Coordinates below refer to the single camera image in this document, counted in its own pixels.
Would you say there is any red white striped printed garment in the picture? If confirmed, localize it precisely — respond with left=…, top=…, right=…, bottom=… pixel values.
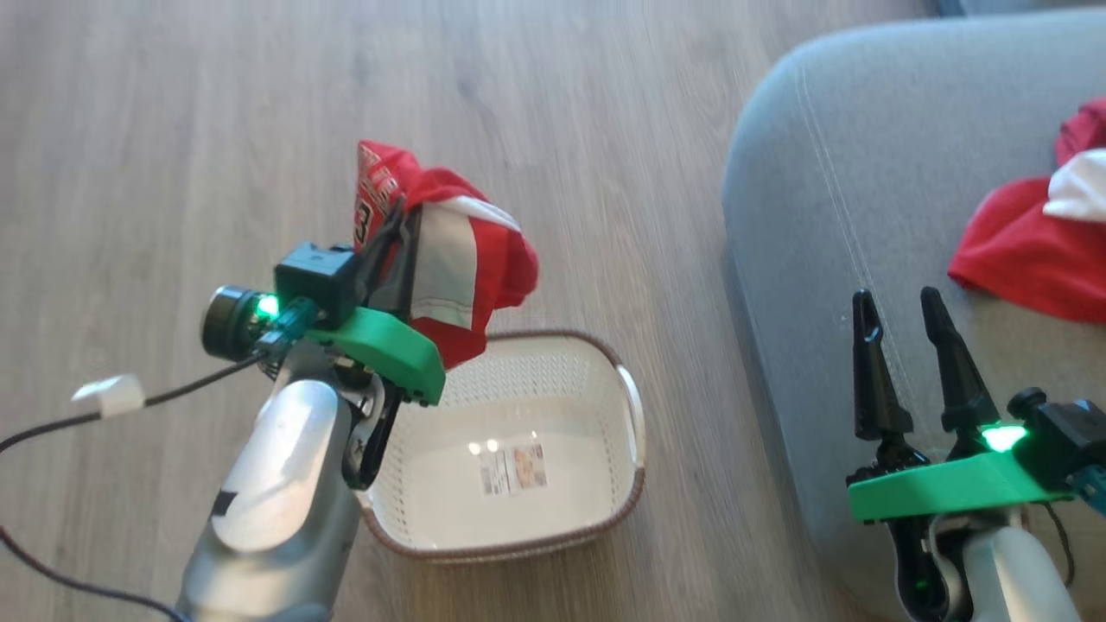
left=353, top=139, right=540, bottom=371

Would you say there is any grey fabric sofa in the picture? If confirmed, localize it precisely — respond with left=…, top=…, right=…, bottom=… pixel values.
left=721, top=7, right=1106, bottom=622

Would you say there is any red garment with white part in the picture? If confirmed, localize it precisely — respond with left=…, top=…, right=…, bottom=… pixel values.
left=947, top=98, right=1106, bottom=326

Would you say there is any right arm teal-plug cable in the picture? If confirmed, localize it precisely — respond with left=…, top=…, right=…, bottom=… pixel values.
left=1039, top=465, right=1106, bottom=590

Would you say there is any white cable tag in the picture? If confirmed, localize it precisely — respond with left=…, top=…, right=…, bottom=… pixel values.
left=71, top=372, right=147, bottom=421

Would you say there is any white brown-rimmed laundry basket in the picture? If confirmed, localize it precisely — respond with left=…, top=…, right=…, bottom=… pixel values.
left=356, top=328, right=647, bottom=563

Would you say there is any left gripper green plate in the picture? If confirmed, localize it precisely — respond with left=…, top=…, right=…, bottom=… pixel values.
left=200, top=198, right=447, bottom=492

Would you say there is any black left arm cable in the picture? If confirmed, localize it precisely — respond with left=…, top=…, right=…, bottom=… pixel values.
left=0, top=344, right=279, bottom=622

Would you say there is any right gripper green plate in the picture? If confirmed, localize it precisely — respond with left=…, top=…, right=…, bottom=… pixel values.
left=846, top=286, right=1078, bottom=622

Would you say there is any paper label sticker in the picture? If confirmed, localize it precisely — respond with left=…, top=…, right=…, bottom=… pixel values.
left=479, top=442, right=549, bottom=498

